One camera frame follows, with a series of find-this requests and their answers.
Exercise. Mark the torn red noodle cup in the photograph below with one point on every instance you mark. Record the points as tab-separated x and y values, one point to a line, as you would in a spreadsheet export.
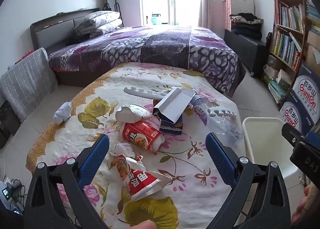
140	181

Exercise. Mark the red cloth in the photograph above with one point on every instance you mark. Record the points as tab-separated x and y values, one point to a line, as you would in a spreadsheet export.
26	56

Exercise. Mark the dark wooden headboard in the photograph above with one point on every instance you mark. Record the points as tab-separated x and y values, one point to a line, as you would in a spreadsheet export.
50	22

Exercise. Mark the row of upright books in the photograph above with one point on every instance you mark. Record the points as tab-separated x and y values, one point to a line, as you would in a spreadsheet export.
290	15
285	46

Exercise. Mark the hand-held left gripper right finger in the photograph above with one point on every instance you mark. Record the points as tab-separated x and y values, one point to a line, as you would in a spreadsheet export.
218	156

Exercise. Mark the black bag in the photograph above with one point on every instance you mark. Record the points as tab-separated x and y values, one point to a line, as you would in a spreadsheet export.
7	124

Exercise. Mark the white plastic bin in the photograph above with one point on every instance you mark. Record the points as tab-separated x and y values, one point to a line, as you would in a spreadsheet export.
265	144

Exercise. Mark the dark low cabinet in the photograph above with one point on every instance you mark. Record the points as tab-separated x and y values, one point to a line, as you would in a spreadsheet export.
245	49

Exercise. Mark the blue white water carton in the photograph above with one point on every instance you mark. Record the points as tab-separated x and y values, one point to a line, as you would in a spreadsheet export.
307	91
291	116

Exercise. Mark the crushed red noodle cup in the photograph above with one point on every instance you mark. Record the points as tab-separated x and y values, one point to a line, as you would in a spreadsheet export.
142	136

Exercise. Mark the short white foam comb strip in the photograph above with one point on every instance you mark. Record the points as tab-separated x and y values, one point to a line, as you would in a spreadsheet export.
222	113

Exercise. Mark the long white foam comb strip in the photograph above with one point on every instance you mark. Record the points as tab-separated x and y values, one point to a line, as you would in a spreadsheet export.
140	92

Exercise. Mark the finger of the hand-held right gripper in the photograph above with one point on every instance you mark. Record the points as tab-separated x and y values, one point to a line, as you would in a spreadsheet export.
293	134

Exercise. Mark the grey and blue cardboard box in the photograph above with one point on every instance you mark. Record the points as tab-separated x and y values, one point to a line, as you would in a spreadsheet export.
172	102

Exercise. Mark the pink storage box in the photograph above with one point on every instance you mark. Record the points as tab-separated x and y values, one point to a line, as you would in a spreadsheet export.
237	5

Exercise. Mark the white paper cup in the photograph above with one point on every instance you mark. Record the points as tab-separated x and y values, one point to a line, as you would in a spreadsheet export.
132	113

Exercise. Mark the floral tablecloth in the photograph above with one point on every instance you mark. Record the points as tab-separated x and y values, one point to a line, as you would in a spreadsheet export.
82	129

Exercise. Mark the clear plastic bottle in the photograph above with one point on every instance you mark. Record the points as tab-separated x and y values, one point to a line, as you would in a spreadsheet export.
220	126

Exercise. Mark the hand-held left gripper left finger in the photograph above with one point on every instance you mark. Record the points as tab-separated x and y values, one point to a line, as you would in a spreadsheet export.
96	155

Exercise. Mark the brown cardboard box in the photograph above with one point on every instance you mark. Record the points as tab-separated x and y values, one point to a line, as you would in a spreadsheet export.
313	49

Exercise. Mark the person's right hand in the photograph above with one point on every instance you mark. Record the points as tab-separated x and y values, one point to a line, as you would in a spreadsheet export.
306	201

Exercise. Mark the small device with screen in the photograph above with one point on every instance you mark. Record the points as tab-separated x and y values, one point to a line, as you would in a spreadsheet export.
6	194

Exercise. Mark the pile of dark clothes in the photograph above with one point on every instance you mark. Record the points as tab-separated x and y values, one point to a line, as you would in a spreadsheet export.
246	25

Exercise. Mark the stack of flat books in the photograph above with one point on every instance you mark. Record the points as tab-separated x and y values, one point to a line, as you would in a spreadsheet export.
276	90

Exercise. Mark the wooden bookshelf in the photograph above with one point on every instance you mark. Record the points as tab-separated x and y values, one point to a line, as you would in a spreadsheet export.
303	14

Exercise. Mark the folded floral quilt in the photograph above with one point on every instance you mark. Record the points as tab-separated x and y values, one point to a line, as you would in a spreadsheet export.
100	22

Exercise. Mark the green container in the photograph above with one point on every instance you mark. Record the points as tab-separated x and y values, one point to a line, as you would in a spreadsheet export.
156	19

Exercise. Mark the person's left hand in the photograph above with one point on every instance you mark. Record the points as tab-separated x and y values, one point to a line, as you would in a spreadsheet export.
143	225

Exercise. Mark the grey striped cushion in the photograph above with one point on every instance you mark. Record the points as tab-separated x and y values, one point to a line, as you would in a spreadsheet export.
27	84

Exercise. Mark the bed with purple patterned cover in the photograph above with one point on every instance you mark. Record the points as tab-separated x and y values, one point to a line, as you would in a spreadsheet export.
165	44

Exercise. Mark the crumpled white tissue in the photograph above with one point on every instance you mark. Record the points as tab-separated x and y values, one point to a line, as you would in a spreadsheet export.
123	149
62	114

